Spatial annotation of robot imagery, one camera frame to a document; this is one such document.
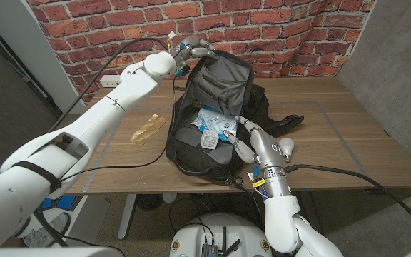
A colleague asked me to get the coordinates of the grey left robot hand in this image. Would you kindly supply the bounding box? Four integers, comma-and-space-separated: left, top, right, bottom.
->
169, 34, 216, 72

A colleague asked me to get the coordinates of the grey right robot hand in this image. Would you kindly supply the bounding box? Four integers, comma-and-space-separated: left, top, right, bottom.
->
223, 115, 293, 200

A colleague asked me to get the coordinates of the black backpack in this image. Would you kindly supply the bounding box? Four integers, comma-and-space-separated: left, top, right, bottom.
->
165, 49, 305, 186

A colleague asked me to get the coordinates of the small silver package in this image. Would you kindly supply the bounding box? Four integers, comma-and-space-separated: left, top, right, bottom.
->
200, 128, 220, 150

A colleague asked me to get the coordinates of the white light bulb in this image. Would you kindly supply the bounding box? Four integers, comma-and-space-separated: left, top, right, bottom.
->
278, 137, 295, 163

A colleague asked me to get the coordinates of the blue and white plastic bag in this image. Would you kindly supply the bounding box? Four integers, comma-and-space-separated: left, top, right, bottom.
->
191, 104, 238, 142

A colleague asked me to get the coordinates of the grey table leg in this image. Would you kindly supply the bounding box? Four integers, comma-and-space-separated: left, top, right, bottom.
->
300, 191, 323, 221

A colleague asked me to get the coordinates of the red brick print backdrop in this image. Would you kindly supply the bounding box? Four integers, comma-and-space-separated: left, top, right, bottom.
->
26, 0, 376, 104

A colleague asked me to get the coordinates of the white power strip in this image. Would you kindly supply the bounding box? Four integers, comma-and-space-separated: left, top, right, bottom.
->
99, 74, 121, 89

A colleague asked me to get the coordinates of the white robot torso base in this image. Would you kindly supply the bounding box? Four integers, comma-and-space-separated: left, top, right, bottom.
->
169, 213, 273, 257

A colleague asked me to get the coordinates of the black tilted antenna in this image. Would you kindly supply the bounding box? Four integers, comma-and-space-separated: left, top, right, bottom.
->
223, 238, 242, 257

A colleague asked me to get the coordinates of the small grey computer box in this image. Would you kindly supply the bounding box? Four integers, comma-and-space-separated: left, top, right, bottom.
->
201, 243, 219, 257

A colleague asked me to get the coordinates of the black round floor object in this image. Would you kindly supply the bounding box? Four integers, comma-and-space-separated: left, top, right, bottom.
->
136, 194, 163, 212

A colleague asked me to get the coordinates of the white table leg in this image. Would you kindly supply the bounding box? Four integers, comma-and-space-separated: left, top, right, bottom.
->
117, 193, 138, 241

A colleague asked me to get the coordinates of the dark grey door panel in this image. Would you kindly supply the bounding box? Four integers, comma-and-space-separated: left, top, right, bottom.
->
0, 17, 62, 185

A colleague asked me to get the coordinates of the grey sneaker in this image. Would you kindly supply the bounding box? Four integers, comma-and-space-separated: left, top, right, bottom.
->
23, 213, 71, 248

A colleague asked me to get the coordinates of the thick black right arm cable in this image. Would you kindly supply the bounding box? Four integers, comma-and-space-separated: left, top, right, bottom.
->
284, 163, 411, 237

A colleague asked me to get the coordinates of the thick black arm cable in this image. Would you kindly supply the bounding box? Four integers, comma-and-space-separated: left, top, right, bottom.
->
46, 36, 171, 133
284, 163, 411, 237

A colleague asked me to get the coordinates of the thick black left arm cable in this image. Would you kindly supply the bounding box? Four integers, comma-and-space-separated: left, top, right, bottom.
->
46, 36, 171, 133

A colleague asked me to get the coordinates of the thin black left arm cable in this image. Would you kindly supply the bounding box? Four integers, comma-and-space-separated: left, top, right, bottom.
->
59, 73, 178, 181

